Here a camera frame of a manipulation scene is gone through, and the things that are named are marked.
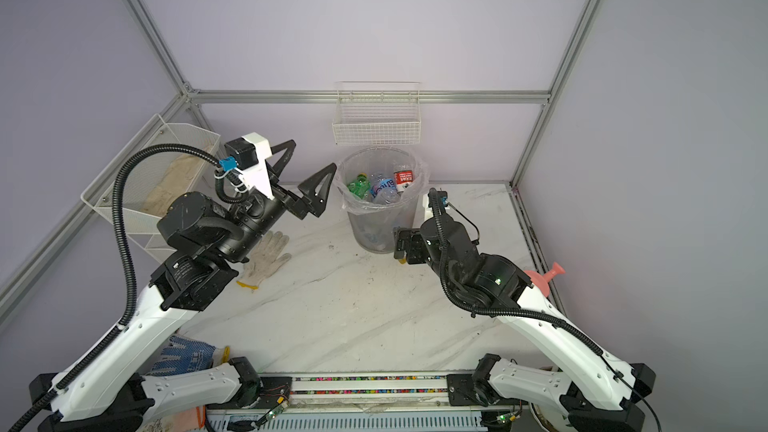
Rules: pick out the clear plastic bin liner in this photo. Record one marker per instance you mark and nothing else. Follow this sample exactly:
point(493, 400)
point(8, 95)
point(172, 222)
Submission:
point(378, 162)

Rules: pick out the white mesh shelf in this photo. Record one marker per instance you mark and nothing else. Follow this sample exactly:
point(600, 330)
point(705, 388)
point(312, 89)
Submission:
point(157, 248)
point(98, 195)

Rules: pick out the red label clear bottle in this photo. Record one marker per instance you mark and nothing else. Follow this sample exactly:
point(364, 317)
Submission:
point(403, 179)

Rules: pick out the blue dotted work glove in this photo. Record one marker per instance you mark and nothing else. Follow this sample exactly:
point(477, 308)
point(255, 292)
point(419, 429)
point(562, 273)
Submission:
point(181, 355)

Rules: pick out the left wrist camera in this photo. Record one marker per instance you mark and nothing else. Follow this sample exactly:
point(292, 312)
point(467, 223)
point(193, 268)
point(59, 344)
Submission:
point(245, 164)

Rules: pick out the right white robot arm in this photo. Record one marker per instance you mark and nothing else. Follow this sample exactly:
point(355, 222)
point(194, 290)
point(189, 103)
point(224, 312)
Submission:
point(586, 389)

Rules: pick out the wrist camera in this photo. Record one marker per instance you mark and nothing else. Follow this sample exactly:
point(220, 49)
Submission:
point(435, 205)
point(245, 164)

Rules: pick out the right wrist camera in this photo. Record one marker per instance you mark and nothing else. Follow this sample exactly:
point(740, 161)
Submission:
point(435, 205)

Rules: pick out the white wire wall basket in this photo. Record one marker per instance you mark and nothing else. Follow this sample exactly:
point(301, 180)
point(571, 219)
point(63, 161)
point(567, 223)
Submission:
point(370, 113)

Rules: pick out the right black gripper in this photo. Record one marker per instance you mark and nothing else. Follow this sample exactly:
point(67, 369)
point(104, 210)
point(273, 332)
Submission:
point(410, 237)

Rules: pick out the grey mesh waste bin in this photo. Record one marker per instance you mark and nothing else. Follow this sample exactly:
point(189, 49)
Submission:
point(374, 232)

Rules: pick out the white cotton work glove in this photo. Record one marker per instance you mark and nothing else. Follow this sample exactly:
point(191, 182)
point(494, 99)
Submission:
point(265, 259)

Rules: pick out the pink spray bottle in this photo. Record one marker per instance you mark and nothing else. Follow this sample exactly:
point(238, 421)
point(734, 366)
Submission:
point(543, 281)

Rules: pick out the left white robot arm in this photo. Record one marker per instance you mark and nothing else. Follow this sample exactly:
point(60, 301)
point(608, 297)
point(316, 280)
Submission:
point(210, 237)

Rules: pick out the white mesh upper shelf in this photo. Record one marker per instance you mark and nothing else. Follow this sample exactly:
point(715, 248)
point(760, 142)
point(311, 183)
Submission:
point(98, 195)

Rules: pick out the white mesh lower shelf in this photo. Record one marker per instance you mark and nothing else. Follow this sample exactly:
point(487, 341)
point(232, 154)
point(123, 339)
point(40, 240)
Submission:
point(157, 248)

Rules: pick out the green Sprite bottle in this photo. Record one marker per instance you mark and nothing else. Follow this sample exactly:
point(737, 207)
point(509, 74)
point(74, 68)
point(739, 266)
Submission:
point(360, 187)

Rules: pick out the orange rubber glove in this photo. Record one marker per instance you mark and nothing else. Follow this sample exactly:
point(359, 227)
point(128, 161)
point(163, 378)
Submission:
point(186, 421)

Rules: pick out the large crushed blue label bottle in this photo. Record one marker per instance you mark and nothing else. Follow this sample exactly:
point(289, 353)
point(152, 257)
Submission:
point(384, 191)

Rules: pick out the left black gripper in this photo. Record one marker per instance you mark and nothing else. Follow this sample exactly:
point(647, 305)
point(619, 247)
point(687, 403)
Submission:
point(299, 207)

